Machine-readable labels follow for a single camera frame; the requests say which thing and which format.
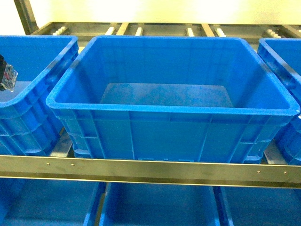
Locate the blue crate upper right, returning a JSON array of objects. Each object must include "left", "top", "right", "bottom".
[{"left": 257, "top": 37, "right": 301, "bottom": 166}]

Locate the blue crate upper left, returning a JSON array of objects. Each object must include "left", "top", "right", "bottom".
[{"left": 0, "top": 35, "right": 79, "bottom": 156}]

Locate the blue crate lower right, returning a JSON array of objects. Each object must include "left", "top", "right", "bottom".
[{"left": 214, "top": 186, "right": 301, "bottom": 226}]

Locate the blue crate upper middle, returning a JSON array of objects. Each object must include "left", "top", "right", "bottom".
[{"left": 46, "top": 36, "right": 300, "bottom": 163}]

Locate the red mushroom push button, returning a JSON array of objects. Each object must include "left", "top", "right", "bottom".
[{"left": 0, "top": 55, "right": 18, "bottom": 92}]

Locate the blue crate lower left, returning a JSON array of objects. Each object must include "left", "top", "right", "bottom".
[{"left": 0, "top": 178, "right": 105, "bottom": 226}]

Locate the blue crate lower middle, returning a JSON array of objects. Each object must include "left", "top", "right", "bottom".
[{"left": 99, "top": 183, "right": 220, "bottom": 226}]

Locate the metal shelf rack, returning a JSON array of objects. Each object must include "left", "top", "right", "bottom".
[{"left": 0, "top": 0, "right": 301, "bottom": 226}]

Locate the blue crate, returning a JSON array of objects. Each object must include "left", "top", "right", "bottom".
[
  {"left": 99, "top": 183, "right": 220, "bottom": 226},
  {"left": 0, "top": 35, "right": 79, "bottom": 156},
  {"left": 0, "top": 178, "right": 105, "bottom": 226},
  {"left": 214, "top": 186, "right": 301, "bottom": 226},
  {"left": 46, "top": 36, "right": 300, "bottom": 163},
  {"left": 257, "top": 37, "right": 301, "bottom": 166}
]

